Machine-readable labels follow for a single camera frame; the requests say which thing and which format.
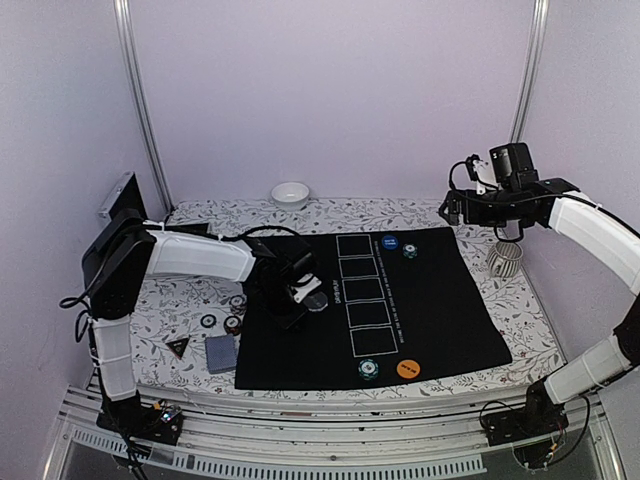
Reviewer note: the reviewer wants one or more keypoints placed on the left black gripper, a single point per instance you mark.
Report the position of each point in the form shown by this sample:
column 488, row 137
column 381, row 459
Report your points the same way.
column 284, row 322

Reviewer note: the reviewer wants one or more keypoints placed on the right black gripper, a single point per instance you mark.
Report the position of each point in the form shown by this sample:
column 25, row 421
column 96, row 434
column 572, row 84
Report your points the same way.
column 455, row 198

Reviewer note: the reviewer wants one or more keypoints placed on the clear dealer button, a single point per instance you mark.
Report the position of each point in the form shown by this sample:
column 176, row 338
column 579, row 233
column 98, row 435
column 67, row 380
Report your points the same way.
column 318, row 302

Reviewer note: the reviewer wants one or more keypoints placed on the white poker chip stack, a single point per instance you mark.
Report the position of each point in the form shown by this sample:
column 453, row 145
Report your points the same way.
column 238, row 302

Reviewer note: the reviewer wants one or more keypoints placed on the green poker chip stack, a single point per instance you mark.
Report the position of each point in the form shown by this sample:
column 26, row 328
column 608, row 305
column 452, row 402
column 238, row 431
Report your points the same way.
column 208, row 321

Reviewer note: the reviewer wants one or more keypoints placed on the blue small blind button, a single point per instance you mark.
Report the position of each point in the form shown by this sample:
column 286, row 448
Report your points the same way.
column 389, row 242

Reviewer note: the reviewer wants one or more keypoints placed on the orange big blind button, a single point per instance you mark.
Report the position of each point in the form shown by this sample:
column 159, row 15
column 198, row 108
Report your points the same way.
column 408, row 369

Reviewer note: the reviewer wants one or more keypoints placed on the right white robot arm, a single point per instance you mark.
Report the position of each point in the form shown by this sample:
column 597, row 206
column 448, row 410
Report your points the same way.
column 611, row 247

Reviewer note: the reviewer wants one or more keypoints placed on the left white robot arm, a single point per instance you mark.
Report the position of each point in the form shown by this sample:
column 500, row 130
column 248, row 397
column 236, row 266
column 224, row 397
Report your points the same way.
column 131, row 249

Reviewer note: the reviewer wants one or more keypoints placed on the red poker chip stack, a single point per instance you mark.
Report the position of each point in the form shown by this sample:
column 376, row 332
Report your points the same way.
column 232, row 325

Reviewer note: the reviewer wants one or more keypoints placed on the white ribbed cup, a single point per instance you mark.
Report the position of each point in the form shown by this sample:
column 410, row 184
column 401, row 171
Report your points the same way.
column 504, row 260

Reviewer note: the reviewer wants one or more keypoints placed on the white ceramic bowl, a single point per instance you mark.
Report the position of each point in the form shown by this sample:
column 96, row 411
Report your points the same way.
column 290, row 196

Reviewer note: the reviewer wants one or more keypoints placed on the blue card deck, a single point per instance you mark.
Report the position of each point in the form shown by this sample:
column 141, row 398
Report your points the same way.
column 221, row 354

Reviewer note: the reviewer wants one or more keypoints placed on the black poker mat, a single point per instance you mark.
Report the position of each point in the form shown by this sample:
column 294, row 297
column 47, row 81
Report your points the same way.
column 382, row 306

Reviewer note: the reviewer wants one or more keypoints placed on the black triangular marker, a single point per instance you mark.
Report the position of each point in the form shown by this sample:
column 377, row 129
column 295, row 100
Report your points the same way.
column 178, row 347

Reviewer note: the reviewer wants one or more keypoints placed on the silver poker chip case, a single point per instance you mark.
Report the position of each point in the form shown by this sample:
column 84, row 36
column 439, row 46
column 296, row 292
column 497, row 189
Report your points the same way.
column 125, row 194

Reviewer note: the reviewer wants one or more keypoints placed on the right aluminium frame post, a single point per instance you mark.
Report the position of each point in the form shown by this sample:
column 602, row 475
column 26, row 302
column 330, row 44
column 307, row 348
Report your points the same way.
column 532, row 59

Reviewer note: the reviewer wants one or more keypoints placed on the aluminium frame post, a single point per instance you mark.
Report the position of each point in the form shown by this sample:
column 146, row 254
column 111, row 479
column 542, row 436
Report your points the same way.
column 532, row 59
column 124, row 25

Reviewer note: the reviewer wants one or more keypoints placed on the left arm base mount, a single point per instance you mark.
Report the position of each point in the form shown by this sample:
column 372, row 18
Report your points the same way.
column 132, row 419

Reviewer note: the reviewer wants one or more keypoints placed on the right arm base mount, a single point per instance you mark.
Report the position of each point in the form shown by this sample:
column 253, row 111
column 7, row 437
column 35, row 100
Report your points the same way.
column 504, row 424

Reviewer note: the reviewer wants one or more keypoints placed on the left aluminium frame post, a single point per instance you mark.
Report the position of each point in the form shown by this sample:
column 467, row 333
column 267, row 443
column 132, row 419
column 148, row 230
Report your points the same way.
column 124, row 25

